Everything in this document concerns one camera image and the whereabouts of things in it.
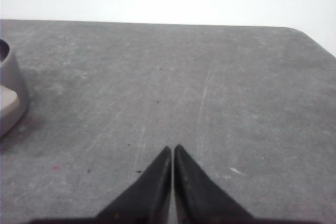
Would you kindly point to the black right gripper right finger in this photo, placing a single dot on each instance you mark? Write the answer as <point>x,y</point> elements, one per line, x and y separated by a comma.
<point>198,198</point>

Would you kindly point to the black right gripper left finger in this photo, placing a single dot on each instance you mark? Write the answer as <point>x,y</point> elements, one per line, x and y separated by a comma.
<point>147,200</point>

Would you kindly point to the stainless steel pot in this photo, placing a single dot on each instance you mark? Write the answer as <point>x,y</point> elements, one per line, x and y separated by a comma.
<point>14,92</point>

